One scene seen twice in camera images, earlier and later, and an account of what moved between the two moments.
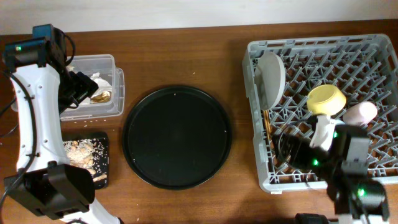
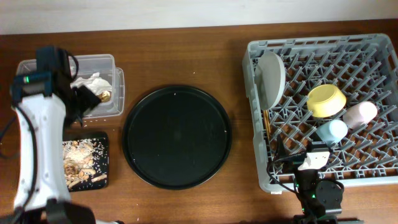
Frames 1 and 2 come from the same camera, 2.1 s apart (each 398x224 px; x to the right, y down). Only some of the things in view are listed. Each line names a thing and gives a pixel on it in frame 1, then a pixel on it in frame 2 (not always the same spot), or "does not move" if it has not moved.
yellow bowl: (326, 99) does not move
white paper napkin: (102, 85) does not move
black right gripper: (298, 156) → (281, 155)
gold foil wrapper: (104, 96) does not move
